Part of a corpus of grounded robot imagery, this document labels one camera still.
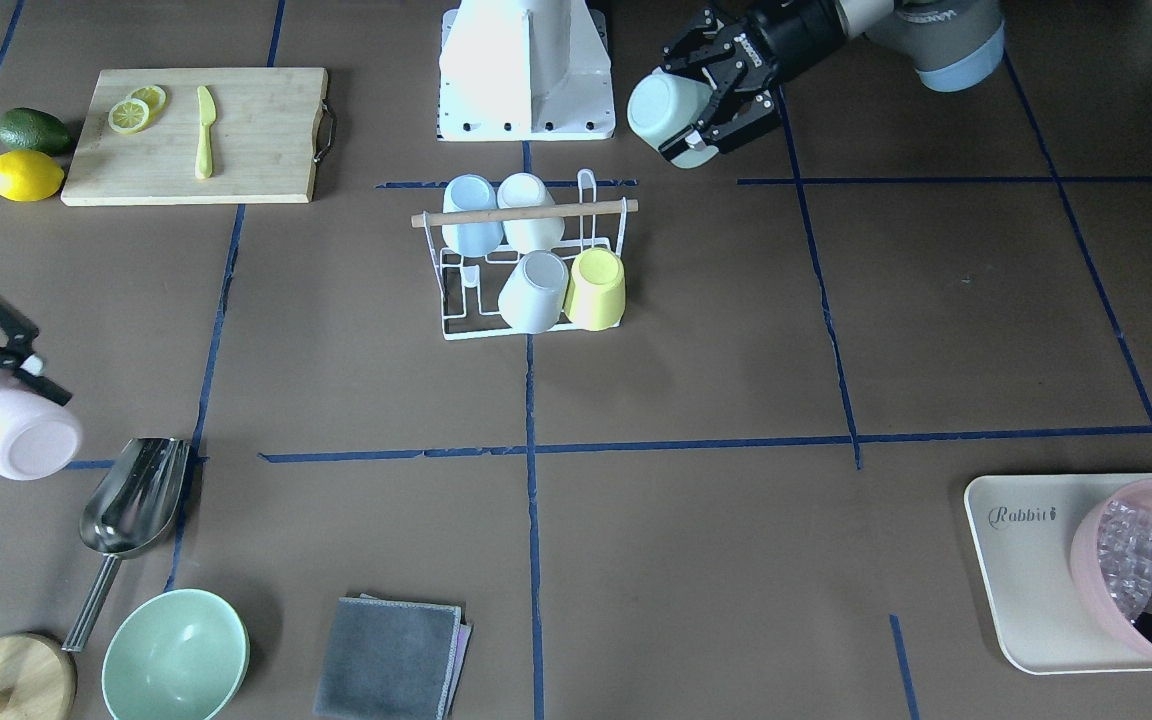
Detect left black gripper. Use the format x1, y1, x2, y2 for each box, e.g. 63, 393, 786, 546
658, 1, 847, 168

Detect pink cup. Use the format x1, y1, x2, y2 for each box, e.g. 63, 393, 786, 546
0, 369, 83, 480

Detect green cup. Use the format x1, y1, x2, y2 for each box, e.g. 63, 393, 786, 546
627, 67, 713, 150

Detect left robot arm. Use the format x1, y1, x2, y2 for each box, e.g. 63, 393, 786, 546
641, 1, 1005, 169

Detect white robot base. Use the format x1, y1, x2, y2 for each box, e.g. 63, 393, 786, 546
435, 1, 617, 142

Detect cream white cup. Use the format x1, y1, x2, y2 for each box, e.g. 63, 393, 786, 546
497, 172, 567, 256

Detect yellow cup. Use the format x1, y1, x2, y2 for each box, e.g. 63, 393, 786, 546
564, 247, 626, 331

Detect light blue cup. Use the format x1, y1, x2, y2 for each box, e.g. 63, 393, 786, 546
441, 174, 505, 259

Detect grey cup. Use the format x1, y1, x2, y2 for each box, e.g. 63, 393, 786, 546
498, 251, 570, 334

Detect steel scoop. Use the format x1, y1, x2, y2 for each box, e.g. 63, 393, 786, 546
61, 437, 189, 653

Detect yellow lemon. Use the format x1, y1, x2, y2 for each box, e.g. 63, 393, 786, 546
0, 149, 65, 202

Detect wooden mug tree stand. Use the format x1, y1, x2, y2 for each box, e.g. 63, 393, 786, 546
0, 632, 76, 719

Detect green avocado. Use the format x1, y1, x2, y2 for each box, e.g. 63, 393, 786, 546
0, 108, 74, 158

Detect green bowl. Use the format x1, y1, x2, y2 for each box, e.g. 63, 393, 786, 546
101, 589, 250, 719

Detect lemon slice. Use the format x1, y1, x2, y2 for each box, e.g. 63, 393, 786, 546
127, 85, 169, 118
108, 97, 154, 135

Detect yellow plastic knife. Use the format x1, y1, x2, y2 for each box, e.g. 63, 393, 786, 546
195, 85, 218, 181

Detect wooden cutting board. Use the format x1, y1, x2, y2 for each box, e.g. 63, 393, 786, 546
61, 67, 334, 209

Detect grey folded cloth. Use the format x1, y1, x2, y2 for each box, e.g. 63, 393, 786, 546
314, 594, 472, 719

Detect beige tray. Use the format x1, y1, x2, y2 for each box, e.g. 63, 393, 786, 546
963, 473, 1152, 675

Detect pink bowl with ice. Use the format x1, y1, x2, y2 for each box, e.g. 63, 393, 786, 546
1069, 477, 1152, 664

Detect white wire cup rack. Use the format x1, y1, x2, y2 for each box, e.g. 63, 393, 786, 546
411, 169, 639, 341

